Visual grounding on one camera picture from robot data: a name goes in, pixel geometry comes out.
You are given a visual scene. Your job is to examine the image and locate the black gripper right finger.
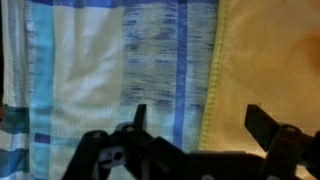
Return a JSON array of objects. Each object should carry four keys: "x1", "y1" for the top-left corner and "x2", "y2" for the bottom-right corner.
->
[{"x1": 244, "y1": 104, "x2": 320, "y2": 180}]

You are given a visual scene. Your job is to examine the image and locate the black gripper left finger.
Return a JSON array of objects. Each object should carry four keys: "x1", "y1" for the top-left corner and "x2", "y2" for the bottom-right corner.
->
[{"x1": 61, "y1": 103, "x2": 188, "y2": 180}]

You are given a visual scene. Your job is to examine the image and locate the yellow towel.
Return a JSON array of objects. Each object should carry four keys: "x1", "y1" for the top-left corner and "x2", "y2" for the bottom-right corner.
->
[{"x1": 198, "y1": 0, "x2": 320, "y2": 180}]

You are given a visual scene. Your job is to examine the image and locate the blue plaid bed cover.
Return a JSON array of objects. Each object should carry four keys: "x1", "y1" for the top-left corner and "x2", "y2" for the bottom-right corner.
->
[{"x1": 0, "y1": 0, "x2": 229, "y2": 180}]

